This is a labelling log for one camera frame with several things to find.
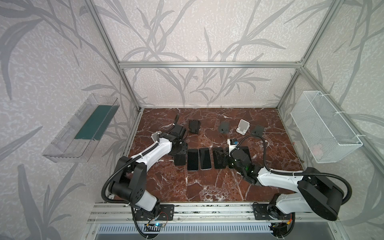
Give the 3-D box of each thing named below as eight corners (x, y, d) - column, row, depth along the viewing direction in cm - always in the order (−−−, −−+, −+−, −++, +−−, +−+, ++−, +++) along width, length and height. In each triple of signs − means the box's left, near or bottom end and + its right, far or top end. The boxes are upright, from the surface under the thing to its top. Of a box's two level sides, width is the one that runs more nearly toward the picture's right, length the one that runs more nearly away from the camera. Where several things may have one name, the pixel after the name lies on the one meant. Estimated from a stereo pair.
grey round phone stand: (218, 133, 108) (218, 130, 105) (217, 124, 113) (217, 121, 111) (229, 133, 108) (230, 130, 106) (228, 124, 113) (229, 121, 111)
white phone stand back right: (235, 130, 108) (237, 123, 101) (238, 126, 111) (241, 118, 104) (243, 135, 105) (246, 128, 98) (247, 130, 108) (250, 123, 101)
